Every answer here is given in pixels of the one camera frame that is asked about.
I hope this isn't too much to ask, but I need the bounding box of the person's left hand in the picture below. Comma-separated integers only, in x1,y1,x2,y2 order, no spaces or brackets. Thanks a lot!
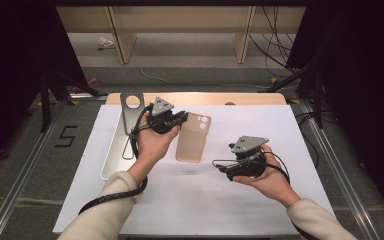
127,123,181,184

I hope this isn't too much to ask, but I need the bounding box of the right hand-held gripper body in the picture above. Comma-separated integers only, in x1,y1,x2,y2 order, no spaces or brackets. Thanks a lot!
225,135,270,182

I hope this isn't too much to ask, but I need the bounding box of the pink object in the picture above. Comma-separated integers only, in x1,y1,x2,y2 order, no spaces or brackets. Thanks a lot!
72,76,101,94

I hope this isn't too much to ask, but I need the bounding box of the white plastic storage bin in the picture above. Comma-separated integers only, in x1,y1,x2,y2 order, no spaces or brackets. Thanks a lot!
100,109,141,182

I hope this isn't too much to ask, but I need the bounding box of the black metal stand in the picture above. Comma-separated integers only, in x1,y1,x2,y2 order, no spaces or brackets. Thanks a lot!
39,71,109,134
266,64,326,130

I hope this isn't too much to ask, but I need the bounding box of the grey metal bracket stand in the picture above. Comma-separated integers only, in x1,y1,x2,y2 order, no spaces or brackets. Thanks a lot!
119,93,145,136

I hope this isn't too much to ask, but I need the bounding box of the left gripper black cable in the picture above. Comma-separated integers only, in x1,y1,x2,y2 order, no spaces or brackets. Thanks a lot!
78,103,155,216

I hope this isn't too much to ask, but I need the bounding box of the person's right hand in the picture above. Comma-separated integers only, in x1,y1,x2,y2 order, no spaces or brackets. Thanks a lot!
231,143,302,209

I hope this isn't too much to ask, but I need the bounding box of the light wooden shelf unit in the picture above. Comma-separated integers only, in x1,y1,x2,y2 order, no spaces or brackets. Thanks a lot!
55,5,307,65

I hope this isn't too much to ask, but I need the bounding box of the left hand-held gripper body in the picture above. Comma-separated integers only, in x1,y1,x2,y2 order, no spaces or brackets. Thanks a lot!
145,96,178,135

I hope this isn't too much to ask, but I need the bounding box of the white table cover sheet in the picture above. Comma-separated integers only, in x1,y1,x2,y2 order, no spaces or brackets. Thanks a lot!
52,104,336,234

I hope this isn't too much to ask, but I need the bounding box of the beige phone case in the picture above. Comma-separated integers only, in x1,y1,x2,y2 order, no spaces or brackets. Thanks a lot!
174,111,213,164

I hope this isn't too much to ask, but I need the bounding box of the bundle of black floor cables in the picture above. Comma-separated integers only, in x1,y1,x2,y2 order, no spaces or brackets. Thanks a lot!
249,5,303,75

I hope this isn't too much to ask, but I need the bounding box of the white floor cable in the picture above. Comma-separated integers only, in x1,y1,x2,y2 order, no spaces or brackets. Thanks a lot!
139,67,271,90

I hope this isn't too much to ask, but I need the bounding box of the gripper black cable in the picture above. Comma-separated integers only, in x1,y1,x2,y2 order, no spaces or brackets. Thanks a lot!
263,151,292,186
78,103,155,216

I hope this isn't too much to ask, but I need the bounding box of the light wooden table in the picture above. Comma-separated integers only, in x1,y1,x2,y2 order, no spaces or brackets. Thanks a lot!
105,92,288,107

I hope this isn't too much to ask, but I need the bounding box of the crumpled white paper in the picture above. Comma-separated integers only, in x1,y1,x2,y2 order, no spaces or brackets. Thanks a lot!
97,36,115,52

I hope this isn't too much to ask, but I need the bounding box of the aluminium floor rail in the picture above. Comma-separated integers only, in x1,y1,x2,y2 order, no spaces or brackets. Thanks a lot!
0,99,69,240
298,99,381,240

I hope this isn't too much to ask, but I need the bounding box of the black curtain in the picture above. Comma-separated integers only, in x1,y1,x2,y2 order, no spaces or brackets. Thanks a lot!
286,0,384,228
0,0,84,174

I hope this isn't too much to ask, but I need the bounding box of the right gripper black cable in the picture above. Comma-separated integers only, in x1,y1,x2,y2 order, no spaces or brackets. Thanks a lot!
263,151,292,186

